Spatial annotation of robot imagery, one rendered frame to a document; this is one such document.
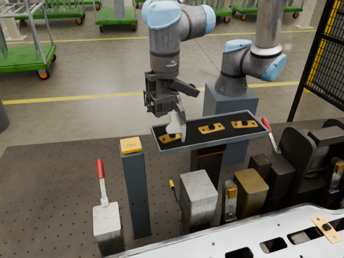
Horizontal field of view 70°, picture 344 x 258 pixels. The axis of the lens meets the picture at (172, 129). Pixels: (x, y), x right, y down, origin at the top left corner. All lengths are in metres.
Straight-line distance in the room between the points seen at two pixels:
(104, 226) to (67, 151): 0.90
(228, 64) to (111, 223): 0.78
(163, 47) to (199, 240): 0.51
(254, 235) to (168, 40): 0.56
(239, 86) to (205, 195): 0.62
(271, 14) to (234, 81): 0.32
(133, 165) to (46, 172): 0.76
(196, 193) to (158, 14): 0.45
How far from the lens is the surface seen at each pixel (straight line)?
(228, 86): 1.15
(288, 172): 0.86
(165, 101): 0.65
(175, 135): 0.77
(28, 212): 1.31
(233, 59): 1.11
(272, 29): 0.99
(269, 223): 0.81
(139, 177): 0.82
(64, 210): 1.25
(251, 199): 0.78
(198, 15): 0.66
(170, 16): 0.58
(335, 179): 0.98
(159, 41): 0.60
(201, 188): 0.70
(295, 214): 0.86
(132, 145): 0.76
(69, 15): 7.66
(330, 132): 0.90
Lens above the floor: 1.64
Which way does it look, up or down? 36 degrees down
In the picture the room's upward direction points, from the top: straight up
